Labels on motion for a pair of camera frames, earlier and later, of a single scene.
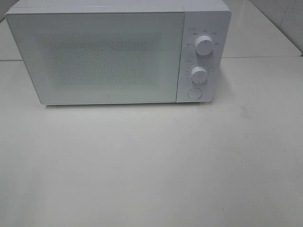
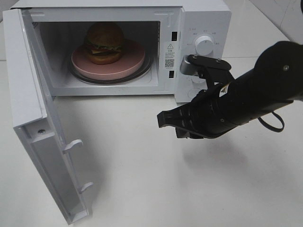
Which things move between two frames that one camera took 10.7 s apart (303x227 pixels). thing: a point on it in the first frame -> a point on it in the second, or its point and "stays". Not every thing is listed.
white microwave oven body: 80,52 stays
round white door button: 194,93 stays
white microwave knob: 203,45 stays
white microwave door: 92,57 -> 37,120
